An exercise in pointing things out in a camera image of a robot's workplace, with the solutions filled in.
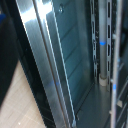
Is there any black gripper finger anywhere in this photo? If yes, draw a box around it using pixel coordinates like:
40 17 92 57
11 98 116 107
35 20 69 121
0 14 20 108

